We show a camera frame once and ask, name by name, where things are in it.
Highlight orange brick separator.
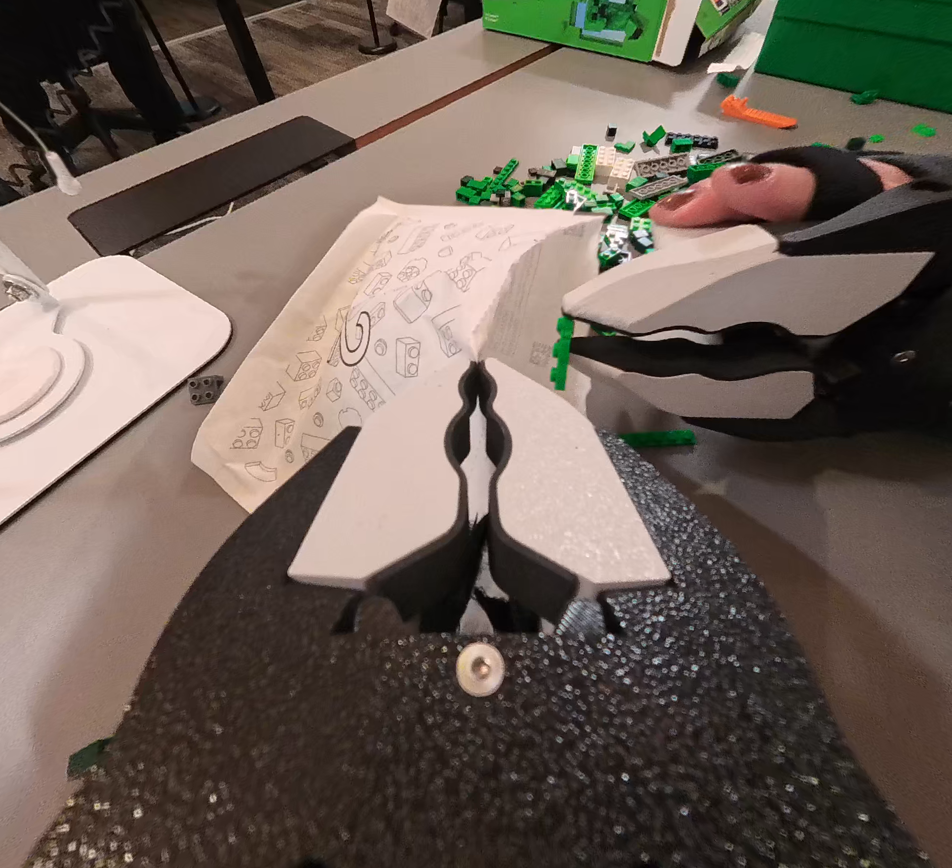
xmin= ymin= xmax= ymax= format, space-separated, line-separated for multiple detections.
xmin=720 ymin=94 xmax=798 ymax=131

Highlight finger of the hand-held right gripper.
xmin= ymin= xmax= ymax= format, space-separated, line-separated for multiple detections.
xmin=561 ymin=223 xmax=937 ymax=335
xmin=569 ymin=332 xmax=819 ymax=423

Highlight white book stand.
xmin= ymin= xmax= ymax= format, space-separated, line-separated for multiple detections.
xmin=0 ymin=236 xmax=233 ymax=528

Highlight pile of green toy bricks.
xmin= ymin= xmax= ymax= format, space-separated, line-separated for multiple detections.
xmin=455 ymin=124 xmax=745 ymax=270

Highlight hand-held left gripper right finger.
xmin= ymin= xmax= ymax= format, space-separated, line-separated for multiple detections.
xmin=476 ymin=356 xmax=674 ymax=634

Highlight black table frame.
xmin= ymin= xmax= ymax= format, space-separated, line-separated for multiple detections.
xmin=112 ymin=0 xmax=278 ymax=125

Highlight narrow green toy plate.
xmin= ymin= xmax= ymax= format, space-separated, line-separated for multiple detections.
xmin=549 ymin=316 xmax=575 ymax=393

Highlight person's right hand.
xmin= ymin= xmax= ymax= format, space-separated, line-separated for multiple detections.
xmin=649 ymin=145 xmax=952 ymax=229

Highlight white printed paper bag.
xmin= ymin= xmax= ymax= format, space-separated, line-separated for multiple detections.
xmin=191 ymin=194 xmax=607 ymax=515

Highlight grey desk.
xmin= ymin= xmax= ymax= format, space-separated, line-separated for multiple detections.
xmin=0 ymin=0 xmax=952 ymax=868

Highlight green plastic storage bins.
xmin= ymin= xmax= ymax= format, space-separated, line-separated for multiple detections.
xmin=755 ymin=0 xmax=952 ymax=103

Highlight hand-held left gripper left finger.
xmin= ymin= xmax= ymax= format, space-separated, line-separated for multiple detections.
xmin=287 ymin=361 xmax=488 ymax=634

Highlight black desk panel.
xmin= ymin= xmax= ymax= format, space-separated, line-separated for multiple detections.
xmin=67 ymin=115 xmax=359 ymax=257

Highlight white paper slip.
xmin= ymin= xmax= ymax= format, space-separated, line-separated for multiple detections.
xmin=707 ymin=31 xmax=767 ymax=76

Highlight black coiled cable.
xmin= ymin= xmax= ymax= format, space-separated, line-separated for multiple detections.
xmin=70 ymin=0 xmax=123 ymax=69

